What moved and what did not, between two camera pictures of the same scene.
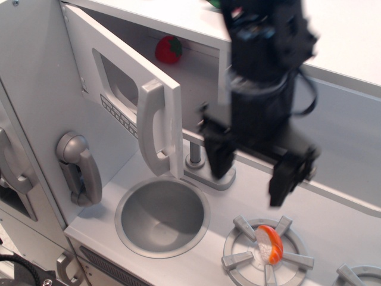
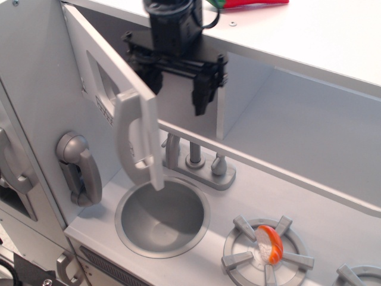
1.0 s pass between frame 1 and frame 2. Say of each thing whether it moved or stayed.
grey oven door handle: stayed
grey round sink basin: stayed
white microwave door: moved
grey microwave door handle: moved
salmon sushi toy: stayed
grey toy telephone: stayed
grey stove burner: stayed
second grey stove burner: stayed
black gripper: moved
